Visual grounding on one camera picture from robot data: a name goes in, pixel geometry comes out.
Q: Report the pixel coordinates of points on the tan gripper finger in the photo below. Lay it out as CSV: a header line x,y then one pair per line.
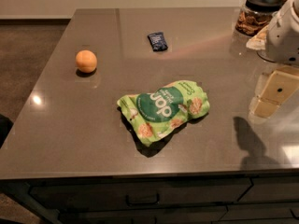
x,y
273,90

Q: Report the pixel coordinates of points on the dark blue rxbar wrapper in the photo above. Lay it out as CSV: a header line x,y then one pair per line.
x,y
157,41

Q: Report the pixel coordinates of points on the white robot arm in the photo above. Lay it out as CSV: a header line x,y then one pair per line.
x,y
277,42

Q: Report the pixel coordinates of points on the glass jar with black lid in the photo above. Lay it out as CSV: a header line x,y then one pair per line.
x,y
255,15

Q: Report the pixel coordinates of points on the green snack bag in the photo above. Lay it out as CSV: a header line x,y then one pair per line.
x,y
154,116

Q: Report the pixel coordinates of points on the orange fruit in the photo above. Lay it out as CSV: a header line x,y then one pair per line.
x,y
86,61

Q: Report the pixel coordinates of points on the dark cabinet drawer front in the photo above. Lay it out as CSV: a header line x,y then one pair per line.
x,y
111,196

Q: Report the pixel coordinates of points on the black object at left edge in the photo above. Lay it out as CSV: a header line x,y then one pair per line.
x,y
5,126

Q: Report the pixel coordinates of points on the dark drawer handle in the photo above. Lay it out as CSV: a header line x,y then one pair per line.
x,y
142,200

